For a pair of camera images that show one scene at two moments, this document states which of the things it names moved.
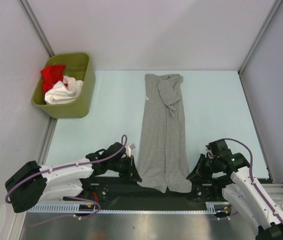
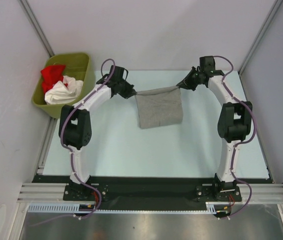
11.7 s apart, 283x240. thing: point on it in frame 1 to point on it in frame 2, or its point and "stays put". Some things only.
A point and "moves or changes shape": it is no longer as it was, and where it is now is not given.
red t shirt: x=50 y=74 stays put
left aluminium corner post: x=25 y=6 stays put
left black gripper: x=131 y=173 to x=129 y=92
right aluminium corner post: x=277 y=4 stays put
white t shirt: x=64 y=91 stays put
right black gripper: x=198 y=173 to x=187 y=83
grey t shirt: x=164 y=159 moves or changes shape
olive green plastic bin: x=78 y=66 stays put
